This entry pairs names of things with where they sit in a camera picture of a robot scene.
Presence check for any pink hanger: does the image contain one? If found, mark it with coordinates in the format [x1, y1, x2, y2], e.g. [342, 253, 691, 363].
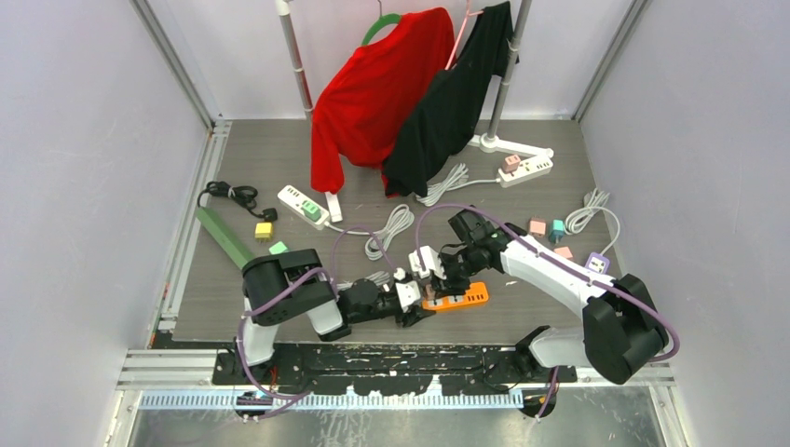
[444, 0, 483, 71]

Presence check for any white power strip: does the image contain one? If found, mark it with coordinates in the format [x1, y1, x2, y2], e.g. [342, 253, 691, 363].
[497, 156, 553, 188]
[277, 184, 330, 230]

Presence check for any clothes rack pole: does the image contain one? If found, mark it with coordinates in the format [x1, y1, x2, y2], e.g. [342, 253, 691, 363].
[469, 0, 554, 159]
[274, 0, 343, 224]

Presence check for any clothes rack right pole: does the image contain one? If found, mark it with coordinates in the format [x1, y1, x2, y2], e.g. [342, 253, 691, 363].
[469, 0, 554, 159]

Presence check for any green plug on white strip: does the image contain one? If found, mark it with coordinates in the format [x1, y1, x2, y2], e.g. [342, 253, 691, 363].
[301, 200, 322, 223]

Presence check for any right white strip cord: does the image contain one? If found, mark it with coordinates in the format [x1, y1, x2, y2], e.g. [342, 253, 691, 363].
[416, 162, 501, 207]

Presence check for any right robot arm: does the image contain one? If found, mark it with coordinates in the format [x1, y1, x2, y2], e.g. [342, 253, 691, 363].
[410, 206, 679, 385]

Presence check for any teal plug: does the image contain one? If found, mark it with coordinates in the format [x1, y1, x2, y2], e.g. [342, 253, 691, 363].
[548, 219, 566, 244]

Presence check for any right white power strip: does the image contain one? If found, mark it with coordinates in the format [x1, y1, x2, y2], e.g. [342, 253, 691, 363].
[497, 156, 553, 188]

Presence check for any pink plug on white strip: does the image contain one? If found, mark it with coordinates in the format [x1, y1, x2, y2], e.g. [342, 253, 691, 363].
[500, 154, 521, 173]

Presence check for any clothes rack left pole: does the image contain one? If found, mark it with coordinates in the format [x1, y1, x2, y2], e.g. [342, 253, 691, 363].
[274, 0, 343, 224]

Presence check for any left white power strip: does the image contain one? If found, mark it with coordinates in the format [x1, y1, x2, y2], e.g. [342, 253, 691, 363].
[277, 184, 330, 230]

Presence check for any orange power strip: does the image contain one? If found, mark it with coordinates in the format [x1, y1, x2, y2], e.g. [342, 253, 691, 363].
[421, 282, 489, 312]

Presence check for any green power strip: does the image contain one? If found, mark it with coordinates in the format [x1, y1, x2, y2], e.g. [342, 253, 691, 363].
[195, 207, 254, 270]

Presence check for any green strip black cord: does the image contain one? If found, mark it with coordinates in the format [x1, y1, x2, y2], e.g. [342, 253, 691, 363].
[197, 180, 279, 224]

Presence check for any orange strip white cord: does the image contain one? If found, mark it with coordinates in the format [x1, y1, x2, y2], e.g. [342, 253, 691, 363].
[335, 270, 393, 292]

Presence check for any yellow plug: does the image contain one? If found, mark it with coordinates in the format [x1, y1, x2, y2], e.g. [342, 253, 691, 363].
[253, 222, 274, 241]

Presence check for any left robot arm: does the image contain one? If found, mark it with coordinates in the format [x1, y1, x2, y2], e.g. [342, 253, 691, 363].
[235, 249, 435, 385]

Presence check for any purple power strip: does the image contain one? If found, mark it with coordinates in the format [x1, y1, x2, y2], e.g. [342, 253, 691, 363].
[584, 252, 610, 275]

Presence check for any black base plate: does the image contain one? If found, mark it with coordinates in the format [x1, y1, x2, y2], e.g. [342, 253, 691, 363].
[211, 343, 551, 397]

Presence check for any black shirt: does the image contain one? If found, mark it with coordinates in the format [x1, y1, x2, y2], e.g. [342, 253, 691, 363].
[382, 1, 513, 196]

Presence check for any purple strip white cord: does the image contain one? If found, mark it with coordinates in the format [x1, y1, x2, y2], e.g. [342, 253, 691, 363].
[563, 187, 621, 257]

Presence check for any green hanger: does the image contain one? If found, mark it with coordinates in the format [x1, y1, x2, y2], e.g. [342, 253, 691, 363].
[361, 13, 402, 47]

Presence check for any pink plug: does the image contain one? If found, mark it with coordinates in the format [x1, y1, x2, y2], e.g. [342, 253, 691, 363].
[500, 154, 521, 173]
[553, 246, 574, 260]
[527, 217, 548, 238]
[425, 284, 436, 301]

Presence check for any left white strip cord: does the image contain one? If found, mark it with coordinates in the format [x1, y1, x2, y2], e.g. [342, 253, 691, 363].
[327, 204, 415, 263]

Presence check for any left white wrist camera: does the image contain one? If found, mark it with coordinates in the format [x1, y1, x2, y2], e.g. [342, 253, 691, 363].
[392, 267, 423, 298]

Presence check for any red shirt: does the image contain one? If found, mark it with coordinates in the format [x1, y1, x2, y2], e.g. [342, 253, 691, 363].
[310, 7, 455, 194]

